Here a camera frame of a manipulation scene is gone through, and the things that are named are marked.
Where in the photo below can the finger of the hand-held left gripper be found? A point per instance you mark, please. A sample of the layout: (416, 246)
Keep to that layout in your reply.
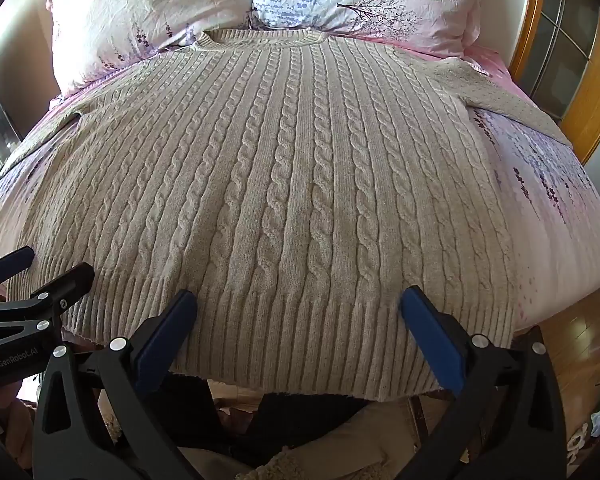
(10, 265)
(65, 285)

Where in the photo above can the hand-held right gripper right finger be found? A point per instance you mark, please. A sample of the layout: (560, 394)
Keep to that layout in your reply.
(430, 341)

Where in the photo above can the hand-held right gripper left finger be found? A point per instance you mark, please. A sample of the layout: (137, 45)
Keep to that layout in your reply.
(167, 341)

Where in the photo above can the person's dark trousers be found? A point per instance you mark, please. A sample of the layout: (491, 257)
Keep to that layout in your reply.
(280, 420)

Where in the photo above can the pink floral bed sheet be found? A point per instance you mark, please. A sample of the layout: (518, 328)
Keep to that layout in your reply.
(555, 200)

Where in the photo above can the pink floral pillow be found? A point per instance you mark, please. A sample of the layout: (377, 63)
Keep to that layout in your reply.
(145, 15)

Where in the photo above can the wooden wardrobe with glass doors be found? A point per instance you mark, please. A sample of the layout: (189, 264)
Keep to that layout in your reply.
(595, 95)

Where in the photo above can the blue lavender print pillow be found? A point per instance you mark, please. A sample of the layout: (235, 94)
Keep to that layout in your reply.
(370, 0)

